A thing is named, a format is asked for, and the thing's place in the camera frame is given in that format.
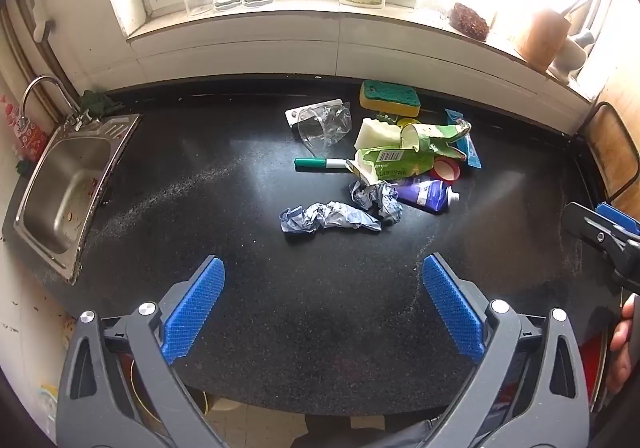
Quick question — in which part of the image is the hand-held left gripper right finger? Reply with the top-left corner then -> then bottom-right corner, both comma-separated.
422,253 -> 591,448

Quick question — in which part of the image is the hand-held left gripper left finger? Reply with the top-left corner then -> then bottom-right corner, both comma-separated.
56,255 -> 226,448

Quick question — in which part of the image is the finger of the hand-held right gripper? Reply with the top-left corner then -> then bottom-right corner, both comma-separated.
596,202 -> 640,237
565,201 -> 630,249

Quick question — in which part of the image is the clear plastic cup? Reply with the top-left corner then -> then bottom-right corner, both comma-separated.
295,104 -> 353,153

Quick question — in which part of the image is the person's right hand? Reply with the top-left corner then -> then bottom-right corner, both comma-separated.
606,297 -> 640,395

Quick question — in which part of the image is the purple squeeze tube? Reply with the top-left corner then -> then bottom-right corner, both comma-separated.
394,178 -> 461,214

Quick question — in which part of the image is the blue snack wrapper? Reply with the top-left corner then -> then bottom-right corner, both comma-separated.
444,108 -> 482,169

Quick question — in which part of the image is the red plastic lid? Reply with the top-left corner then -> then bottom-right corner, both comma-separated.
432,157 -> 461,185

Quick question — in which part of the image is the torn green carton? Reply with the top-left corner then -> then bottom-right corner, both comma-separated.
347,122 -> 473,183

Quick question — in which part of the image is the white ceramic mortar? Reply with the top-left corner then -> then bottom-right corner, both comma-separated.
547,30 -> 596,84

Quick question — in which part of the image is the stainless steel sink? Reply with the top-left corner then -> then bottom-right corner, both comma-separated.
13,114 -> 144,285

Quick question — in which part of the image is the green marker pen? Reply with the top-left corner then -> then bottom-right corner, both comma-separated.
294,158 -> 354,173

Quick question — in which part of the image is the white foam sponge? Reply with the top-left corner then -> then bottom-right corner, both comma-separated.
354,117 -> 404,151

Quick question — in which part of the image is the silver pill blister pack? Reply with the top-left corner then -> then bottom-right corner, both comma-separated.
285,98 -> 346,129

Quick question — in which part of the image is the yellow and green sponge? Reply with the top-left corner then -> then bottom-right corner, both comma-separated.
359,80 -> 422,117

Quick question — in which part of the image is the dark green cloth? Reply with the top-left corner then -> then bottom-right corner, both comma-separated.
80,90 -> 124,118

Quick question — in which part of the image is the brown scrubber on windowsill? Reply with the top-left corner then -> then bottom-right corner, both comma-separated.
448,2 -> 491,41

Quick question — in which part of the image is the red patterned bottle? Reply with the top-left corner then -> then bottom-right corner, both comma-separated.
0,92 -> 49,165

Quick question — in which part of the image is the chrome faucet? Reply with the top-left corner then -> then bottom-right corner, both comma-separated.
20,74 -> 94,129

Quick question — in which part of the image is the white wall fixture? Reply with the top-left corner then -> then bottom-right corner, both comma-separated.
26,0 -> 57,41

